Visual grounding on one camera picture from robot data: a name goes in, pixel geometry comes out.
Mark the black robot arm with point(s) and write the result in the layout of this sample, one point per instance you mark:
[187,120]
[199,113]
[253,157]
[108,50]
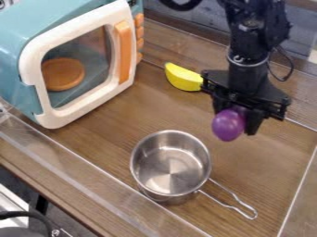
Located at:
[259,27]

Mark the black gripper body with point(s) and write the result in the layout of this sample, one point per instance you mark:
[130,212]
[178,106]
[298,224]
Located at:
[247,85]

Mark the teal toy microwave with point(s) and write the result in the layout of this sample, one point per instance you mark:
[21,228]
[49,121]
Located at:
[97,31]

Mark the purple toy eggplant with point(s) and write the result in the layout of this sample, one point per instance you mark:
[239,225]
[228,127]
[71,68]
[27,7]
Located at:
[228,124]

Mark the yellow toy banana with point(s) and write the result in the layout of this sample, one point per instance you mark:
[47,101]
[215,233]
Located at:
[185,79]

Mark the orange microwave turntable plate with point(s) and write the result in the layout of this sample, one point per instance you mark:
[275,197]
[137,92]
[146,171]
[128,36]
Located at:
[62,73]

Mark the silver pot with wire handle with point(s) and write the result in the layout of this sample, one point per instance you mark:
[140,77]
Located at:
[170,165]

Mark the clear acrylic table barrier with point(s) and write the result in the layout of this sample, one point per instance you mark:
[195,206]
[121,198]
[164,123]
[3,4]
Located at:
[100,201]

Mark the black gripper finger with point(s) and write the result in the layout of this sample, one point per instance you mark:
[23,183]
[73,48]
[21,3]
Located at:
[253,119]
[221,103]

